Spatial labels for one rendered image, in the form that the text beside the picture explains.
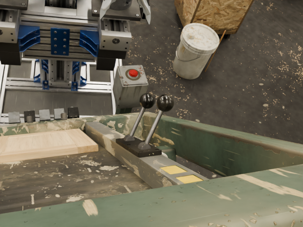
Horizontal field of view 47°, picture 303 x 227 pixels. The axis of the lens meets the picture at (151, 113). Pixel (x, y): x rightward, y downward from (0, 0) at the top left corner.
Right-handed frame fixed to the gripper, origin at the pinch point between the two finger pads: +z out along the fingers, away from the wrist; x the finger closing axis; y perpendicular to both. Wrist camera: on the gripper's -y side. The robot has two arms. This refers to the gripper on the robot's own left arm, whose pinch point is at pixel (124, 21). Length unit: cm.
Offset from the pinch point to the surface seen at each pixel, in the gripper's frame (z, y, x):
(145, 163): 13, 57, -1
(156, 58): 64, -169, 53
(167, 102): 5.4, 45.7, 4.3
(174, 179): 8, 68, 0
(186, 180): 7, 69, 2
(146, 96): 9.5, 33.9, 2.3
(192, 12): 25, -177, 80
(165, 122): 31.5, 5.7, 16.9
